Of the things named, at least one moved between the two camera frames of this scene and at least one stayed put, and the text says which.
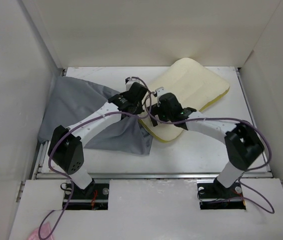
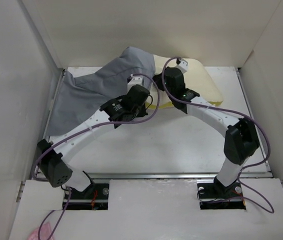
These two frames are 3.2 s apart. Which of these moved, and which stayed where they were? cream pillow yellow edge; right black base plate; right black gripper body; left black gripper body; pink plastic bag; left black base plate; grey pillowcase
Moved: cream pillow yellow edge; right black gripper body; grey pillowcase
Stayed: pink plastic bag; right black base plate; left black base plate; left black gripper body
